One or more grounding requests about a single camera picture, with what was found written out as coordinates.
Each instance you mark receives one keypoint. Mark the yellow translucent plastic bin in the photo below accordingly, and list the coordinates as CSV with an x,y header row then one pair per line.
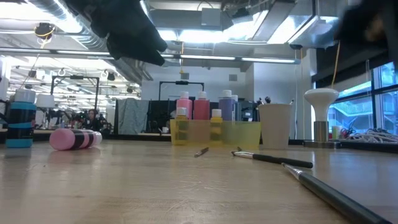
x,y
245,133

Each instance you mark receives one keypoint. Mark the large glass window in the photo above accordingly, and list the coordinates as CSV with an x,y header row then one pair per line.
x,y
373,102

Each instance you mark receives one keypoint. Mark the large blue paint bottle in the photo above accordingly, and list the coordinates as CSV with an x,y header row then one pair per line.
x,y
226,109

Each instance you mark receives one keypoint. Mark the white background lampshade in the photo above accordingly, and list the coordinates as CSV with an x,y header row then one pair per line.
x,y
45,101

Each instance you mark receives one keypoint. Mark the beige plastic cup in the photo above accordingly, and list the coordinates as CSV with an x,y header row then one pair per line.
x,y
275,124

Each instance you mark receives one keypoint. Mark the white dome table lamp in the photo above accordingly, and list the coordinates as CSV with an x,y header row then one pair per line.
x,y
321,96

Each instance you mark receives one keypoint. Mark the small blue paint bottle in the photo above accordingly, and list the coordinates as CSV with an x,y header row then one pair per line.
x,y
21,124

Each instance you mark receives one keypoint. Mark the large grey paint bottle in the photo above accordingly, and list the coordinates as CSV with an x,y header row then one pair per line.
x,y
238,110

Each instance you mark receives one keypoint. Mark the small yellow paint bottle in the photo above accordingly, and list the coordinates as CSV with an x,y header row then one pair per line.
x,y
216,113

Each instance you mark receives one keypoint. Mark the black monitor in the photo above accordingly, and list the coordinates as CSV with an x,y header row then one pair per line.
x,y
250,110

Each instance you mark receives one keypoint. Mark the small pink paint bottle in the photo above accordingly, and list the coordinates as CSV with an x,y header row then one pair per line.
x,y
65,139

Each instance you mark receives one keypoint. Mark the large red paint bottle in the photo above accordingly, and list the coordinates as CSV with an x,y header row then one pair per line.
x,y
201,109

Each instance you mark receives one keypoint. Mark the person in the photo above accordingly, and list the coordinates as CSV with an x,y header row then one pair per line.
x,y
91,119

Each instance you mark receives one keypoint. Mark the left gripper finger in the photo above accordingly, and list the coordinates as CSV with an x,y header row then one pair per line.
x,y
133,53
146,34

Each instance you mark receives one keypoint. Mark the large pink paint bottle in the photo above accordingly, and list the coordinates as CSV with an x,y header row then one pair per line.
x,y
184,109

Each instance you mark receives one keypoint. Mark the angled bristle paintbrush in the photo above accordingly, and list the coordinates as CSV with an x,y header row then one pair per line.
x,y
280,159

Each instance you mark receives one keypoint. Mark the black table frame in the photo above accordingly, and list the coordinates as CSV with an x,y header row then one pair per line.
x,y
373,147

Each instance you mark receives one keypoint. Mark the grey cloth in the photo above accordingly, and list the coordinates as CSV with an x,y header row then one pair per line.
x,y
133,115

